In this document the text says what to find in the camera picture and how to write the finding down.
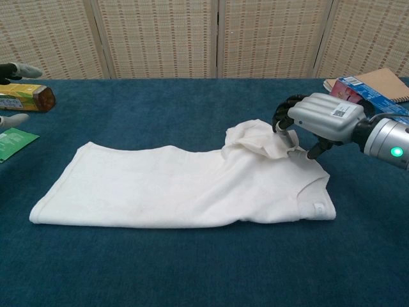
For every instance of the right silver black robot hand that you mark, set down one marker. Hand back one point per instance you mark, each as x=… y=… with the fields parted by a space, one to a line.
x=326 y=118

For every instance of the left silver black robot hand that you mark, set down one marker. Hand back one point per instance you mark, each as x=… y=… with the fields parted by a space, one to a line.
x=25 y=71

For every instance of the white T-shirt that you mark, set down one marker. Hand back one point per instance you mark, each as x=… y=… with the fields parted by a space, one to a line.
x=159 y=185

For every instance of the yellow label tea bottle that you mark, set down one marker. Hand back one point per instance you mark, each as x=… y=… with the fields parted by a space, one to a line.
x=25 y=96

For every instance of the blue pink cookie box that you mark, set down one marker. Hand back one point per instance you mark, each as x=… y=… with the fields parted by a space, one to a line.
x=346 y=91

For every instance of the woven bamboo screen panel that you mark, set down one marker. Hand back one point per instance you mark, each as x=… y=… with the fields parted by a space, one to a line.
x=274 y=38
x=370 y=35
x=156 y=38
x=48 y=38

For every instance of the brown spiral notebook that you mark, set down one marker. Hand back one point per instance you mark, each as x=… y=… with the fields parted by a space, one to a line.
x=380 y=81

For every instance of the green sachet packet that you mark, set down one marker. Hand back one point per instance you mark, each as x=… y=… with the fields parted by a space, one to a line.
x=16 y=144

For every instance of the blue carpet table cover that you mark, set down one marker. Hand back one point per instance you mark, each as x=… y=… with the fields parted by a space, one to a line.
x=191 y=272

